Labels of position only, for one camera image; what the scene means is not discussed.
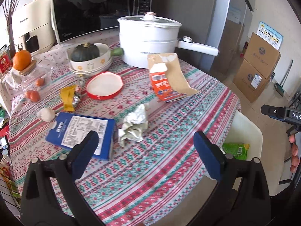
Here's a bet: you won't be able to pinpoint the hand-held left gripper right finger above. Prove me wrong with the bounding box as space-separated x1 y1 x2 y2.
186 131 273 226

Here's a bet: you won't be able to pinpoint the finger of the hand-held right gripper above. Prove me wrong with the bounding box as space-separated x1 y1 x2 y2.
265 115 284 123
261 105 285 119

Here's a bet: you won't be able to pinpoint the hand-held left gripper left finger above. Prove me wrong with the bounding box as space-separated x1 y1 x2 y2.
20 131 106 226

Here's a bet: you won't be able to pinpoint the blue milk carton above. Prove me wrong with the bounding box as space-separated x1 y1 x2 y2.
45 112 117 162

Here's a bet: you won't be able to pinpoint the green snack bag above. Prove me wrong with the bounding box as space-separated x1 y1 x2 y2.
222 142 251 160

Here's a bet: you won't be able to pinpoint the white plastic waste bin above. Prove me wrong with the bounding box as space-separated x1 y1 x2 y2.
202 110 264 182

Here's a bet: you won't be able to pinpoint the white paper wrapper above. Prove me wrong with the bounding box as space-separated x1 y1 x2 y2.
118 103 150 147

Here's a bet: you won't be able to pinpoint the yellow foil wrapper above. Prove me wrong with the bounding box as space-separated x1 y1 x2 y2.
59 85 83 112

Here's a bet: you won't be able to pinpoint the red rimmed white lid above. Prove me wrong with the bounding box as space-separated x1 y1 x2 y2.
86 71 124 101

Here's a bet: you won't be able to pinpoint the torn orange milk carton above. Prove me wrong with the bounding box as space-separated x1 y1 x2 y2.
147 53 200 103

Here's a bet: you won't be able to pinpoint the person's right hand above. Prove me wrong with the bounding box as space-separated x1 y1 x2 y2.
289 133 301 173

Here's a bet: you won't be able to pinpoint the teal floor brush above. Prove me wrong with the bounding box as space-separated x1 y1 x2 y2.
274 60 294 97

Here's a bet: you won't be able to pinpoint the brown cardboard box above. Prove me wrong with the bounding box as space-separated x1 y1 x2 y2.
243 32 281 79
232 59 271 103

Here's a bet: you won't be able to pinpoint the blue printed box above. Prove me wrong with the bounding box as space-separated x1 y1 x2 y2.
256 21 284 50

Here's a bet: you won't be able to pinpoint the glass jar with wooden lid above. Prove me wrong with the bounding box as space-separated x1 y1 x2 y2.
14 60 54 104

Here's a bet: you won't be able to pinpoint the dark green squash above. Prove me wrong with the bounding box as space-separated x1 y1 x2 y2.
71 42 99 62

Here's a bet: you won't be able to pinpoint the large orange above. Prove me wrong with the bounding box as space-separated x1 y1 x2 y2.
12 49 32 71

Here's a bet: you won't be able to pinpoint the grey refrigerator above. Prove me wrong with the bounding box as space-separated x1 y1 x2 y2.
162 0 254 76

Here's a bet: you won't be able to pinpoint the red label jar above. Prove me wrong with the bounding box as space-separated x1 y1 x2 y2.
0 46 13 73

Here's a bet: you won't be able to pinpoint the white electric cooking pot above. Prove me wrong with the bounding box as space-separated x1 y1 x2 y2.
117 12 220 69

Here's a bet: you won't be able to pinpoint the cream air fryer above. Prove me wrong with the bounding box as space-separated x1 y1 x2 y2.
9 0 57 53

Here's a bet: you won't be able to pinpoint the black microwave oven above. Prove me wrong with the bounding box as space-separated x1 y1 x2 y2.
50 0 153 45

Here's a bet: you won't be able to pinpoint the dry bare branches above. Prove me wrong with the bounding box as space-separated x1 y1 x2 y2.
1 0 25 52

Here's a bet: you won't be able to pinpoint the black wire rack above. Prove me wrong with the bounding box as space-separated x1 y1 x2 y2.
0 132 23 209

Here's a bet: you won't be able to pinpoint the white bowl with green handle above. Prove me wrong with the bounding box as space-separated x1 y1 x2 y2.
69 43 125 72

